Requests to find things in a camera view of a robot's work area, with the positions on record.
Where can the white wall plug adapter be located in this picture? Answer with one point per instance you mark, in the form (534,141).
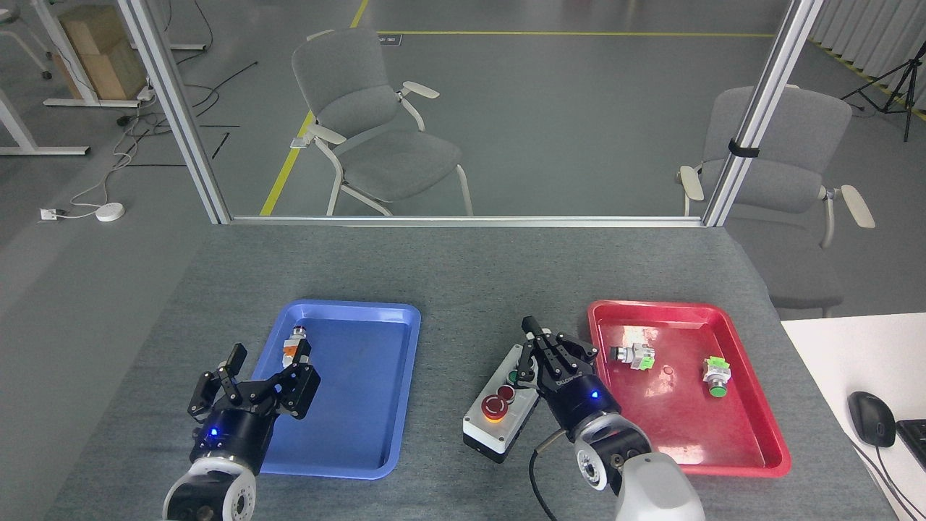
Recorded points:
(48,214)

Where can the grey control box with buttons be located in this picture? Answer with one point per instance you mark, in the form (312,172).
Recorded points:
(499,420)

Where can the white floor socket box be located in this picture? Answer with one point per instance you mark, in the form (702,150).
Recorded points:
(299,142)

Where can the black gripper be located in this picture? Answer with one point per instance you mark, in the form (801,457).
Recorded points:
(579,405)
(235,434)

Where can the red plastic tray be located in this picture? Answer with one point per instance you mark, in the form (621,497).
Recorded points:
(694,427)

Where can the blue plastic tray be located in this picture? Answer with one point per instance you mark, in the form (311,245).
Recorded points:
(347,405)

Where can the white round floor device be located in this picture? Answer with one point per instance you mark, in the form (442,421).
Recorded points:
(110,212)

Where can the silver aluminium crossbar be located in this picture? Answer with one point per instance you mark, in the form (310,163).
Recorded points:
(463,221)

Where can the orange push button switch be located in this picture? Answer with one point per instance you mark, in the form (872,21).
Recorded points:
(293,346)

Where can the brown cardboard box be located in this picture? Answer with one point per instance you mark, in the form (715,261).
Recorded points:
(108,58)

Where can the black tripod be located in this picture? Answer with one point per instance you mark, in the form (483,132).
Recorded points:
(906,79)

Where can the black selector switch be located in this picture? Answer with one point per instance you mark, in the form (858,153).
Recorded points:
(635,354)

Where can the white side table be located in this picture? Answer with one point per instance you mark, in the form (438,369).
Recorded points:
(839,354)

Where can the green push button switch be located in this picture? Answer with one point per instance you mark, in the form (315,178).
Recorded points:
(716,375)

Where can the white desk leg frame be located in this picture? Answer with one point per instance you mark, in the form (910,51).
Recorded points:
(72,72)
(29,141)

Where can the black computer mouse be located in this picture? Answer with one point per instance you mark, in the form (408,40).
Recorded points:
(870,418)

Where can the black keyboard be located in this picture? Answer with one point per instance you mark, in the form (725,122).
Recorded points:
(915,441)

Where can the grey chair with armrests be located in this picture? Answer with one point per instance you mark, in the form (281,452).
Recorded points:
(788,155)
(391,155)

